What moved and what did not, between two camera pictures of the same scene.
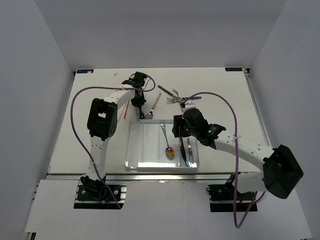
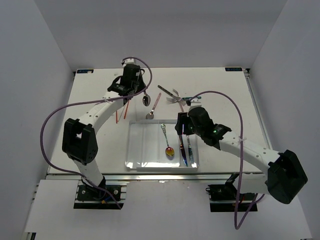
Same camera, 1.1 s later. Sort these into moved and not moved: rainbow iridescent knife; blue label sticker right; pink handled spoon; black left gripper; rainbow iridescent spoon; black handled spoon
Moved: black left gripper; black handled spoon
Not moved: rainbow iridescent knife; pink handled spoon; blue label sticker right; rainbow iridescent spoon
